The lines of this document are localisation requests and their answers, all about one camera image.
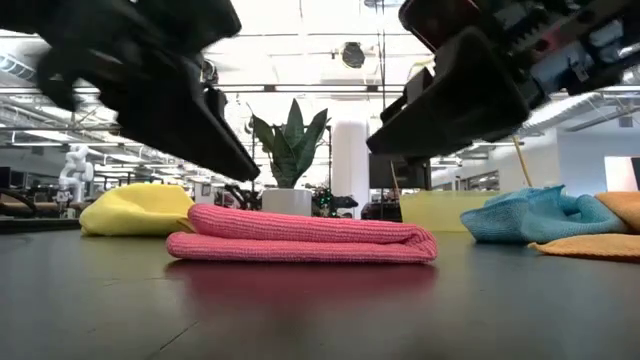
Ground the green translucent plastic tray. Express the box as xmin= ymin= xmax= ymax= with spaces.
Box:
xmin=399 ymin=191 xmax=501 ymax=233

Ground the blue microfiber towel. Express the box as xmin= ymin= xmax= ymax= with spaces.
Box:
xmin=459 ymin=184 xmax=629 ymax=245

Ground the black hanging cable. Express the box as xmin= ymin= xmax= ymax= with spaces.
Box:
xmin=377 ymin=0 xmax=389 ymax=99

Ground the black aluminium table frame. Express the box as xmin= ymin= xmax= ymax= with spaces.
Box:
xmin=0 ymin=217 xmax=81 ymax=235

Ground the black monitor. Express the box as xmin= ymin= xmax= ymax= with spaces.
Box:
xmin=368 ymin=153 xmax=432 ymax=190

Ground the yellow microfiber towel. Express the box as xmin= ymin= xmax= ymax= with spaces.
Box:
xmin=78 ymin=182 xmax=196 ymax=237

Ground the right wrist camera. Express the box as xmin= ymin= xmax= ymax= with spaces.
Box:
xmin=398 ymin=0 xmax=482 ymax=54

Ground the orange microfiber towel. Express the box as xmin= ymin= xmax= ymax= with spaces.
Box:
xmin=528 ymin=191 xmax=640 ymax=264

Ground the orange extension cable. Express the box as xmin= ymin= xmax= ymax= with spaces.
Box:
xmin=512 ymin=135 xmax=534 ymax=188

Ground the white round column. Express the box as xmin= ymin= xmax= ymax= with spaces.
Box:
xmin=331 ymin=119 xmax=371 ymax=211

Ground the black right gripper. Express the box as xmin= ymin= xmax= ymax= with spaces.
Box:
xmin=366 ymin=0 xmax=640 ymax=158

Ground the snake plant in white pot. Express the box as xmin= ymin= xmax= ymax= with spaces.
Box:
xmin=248 ymin=97 xmax=331 ymax=217

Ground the pink microfiber towel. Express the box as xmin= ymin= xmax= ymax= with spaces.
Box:
xmin=165 ymin=202 xmax=439 ymax=265

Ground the round black ceiling device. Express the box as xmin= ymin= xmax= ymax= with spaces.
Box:
xmin=341 ymin=42 xmax=366 ymax=70

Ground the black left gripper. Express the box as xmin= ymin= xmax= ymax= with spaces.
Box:
xmin=0 ymin=0 xmax=262 ymax=183

